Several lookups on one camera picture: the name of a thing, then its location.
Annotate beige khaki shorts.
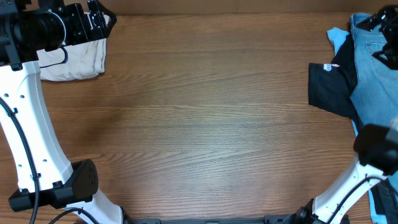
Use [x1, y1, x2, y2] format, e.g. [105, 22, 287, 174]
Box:
[37, 39, 106, 82]

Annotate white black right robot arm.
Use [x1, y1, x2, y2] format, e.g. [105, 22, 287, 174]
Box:
[284, 5, 397, 223]

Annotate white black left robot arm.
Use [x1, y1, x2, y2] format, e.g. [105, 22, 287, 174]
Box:
[1, 1, 130, 224]

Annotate brown cardboard backboard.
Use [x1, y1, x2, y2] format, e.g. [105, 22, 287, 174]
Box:
[0, 0, 398, 16]

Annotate light blue garment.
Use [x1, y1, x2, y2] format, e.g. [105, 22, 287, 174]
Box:
[326, 27, 350, 55]

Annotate blue denim jeans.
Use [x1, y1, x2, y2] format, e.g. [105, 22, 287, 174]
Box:
[349, 12, 398, 224]

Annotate black printed t-shirt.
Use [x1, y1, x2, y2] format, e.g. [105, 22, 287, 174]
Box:
[307, 34, 392, 218]

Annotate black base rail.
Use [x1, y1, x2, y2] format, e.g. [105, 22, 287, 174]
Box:
[121, 214, 351, 224]

